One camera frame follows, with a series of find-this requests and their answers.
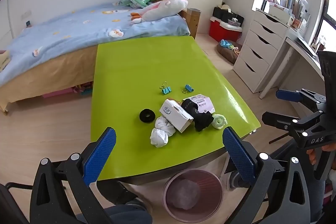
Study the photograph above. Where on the large blue binder clip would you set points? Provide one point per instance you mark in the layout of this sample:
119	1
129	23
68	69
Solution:
166	91

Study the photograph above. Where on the black sock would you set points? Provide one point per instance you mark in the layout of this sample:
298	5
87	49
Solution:
202	120

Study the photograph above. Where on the yellow pillow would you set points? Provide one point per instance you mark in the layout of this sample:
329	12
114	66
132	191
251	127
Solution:
4	60

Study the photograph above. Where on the white pink printed packet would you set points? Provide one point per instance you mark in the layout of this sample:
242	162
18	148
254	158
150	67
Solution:
206	106

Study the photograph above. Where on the crumpled translucent plastic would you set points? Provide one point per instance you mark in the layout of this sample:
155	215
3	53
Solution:
185	193

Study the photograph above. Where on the pink trash bin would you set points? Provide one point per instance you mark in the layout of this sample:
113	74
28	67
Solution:
214	195

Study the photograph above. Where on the person's left leg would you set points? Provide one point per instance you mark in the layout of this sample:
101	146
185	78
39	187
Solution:
128	212

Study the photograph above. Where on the beige hat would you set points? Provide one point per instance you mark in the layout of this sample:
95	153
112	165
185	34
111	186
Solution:
224	7

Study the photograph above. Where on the pink white plush toy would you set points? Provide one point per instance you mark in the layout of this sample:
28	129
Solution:
162	8

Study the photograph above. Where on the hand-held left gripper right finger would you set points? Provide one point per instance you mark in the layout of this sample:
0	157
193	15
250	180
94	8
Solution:
239	158

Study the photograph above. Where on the blue pet toy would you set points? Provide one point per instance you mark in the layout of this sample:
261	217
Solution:
225	44

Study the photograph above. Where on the red cooler box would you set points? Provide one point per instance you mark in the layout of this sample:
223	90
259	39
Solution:
223	32

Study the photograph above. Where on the person's right leg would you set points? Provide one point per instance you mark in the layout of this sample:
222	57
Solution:
316	200

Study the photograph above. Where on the white desk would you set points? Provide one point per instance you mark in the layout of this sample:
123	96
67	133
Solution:
302	52

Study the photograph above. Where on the person's right hand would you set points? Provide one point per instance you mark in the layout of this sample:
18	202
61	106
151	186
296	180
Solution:
311	157

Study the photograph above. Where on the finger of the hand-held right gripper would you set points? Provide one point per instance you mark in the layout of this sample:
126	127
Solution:
278	119
287	95

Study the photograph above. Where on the black bags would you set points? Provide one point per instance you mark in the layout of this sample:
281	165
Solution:
223	15

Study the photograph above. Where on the brown pet bed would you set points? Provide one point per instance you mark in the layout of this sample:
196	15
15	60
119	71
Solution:
228	54

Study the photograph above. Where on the pink box under bed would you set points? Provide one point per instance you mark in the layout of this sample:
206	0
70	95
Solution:
57	93

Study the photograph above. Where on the white cardboard box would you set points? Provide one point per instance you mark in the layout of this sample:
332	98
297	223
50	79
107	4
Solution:
173	115

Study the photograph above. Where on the white drawer unit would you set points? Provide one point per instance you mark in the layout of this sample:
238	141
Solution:
257	56

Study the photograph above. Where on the black scrunchie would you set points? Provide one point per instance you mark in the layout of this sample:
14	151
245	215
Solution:
141	117

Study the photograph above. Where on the white storage box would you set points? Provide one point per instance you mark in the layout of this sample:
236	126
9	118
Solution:
279	14

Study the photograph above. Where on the white sock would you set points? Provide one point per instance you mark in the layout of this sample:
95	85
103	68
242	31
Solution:
160	134

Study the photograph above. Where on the row of books and papers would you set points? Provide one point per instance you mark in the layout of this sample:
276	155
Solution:
296	7

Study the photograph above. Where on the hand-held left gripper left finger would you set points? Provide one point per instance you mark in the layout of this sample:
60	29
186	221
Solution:
99	155

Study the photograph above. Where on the small blue binder clip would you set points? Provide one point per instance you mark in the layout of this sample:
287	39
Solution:
188	88

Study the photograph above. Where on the wooden nightstand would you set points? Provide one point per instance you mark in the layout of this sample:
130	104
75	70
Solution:
193	22

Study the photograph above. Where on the light green scrunchie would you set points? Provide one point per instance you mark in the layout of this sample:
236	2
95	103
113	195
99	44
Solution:
215	123

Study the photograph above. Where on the person's leg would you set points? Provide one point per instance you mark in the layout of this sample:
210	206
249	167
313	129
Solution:
128	212
316	200

